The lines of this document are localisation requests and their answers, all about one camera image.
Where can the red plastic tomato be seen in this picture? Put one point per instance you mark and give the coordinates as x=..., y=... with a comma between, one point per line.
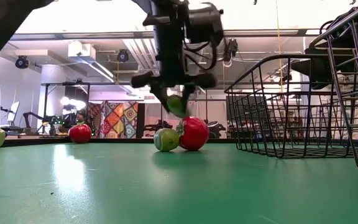
x=79, y=133
x=194, y=133

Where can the background black robot arm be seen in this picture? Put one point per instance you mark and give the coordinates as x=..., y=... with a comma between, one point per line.
x=47, y=119

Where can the black metal frame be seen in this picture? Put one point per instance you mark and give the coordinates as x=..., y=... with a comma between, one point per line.
x=67, y=83

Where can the black ceiling device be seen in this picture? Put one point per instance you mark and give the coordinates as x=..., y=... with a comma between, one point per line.
x=231, y=48

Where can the person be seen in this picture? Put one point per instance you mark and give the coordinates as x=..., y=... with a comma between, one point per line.
x=80, y=115

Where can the colourful patchwork quilt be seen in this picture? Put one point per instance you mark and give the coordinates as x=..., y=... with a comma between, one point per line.
x=120, y=119

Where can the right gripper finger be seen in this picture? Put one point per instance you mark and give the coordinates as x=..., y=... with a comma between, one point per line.
x=312, y=73

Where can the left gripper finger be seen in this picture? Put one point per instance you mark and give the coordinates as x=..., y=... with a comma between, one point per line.
x=187, y=93
x=163, y=93

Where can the black ceiling spotlight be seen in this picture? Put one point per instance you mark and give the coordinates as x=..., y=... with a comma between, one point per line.
x=122, y=56
x=21, y=62

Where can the white ceiling unit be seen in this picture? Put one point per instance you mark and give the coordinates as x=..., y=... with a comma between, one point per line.
x=79, y=49

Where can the white monitor on stand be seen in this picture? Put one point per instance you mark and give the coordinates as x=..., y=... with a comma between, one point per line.
x=13, y=112

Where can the black round bin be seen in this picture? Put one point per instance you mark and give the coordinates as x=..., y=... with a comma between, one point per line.
x=216, y=130

